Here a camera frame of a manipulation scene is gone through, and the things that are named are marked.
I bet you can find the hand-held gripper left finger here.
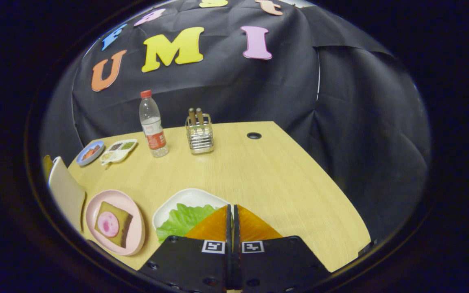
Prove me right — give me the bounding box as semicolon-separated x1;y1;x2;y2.
139;205;233;292

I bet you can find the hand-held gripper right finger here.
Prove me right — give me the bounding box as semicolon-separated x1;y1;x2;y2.
233;205;329;292

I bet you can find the green lettuce leaf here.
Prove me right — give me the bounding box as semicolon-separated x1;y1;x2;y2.
156;203;219;244

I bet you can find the pink round plate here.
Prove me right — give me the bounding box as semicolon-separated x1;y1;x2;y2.
85;190;146;256

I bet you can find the small white plate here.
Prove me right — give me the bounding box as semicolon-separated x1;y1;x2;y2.
152;188;231;241

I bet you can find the brown bread slice with ham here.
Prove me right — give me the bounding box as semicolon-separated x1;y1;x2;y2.
94;201;133;249

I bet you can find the pink ham slice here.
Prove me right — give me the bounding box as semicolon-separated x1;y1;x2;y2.
97;211;120;238

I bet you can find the white divided bean dish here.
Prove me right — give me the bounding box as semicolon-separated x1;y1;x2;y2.
99;139;138;166

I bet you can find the clear bottle red cap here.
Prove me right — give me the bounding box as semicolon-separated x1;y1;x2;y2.
139;90;169;158

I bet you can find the white toaster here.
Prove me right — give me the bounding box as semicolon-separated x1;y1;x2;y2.
47;157;86;232

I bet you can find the blue round plate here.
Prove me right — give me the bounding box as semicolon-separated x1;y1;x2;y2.
76;140;105;166

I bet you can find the black backdrop cloth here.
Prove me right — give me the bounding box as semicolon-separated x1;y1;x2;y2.
41;0;432;245

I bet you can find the metal wire utensil holder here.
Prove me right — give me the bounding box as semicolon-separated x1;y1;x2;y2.
185;113;215;155

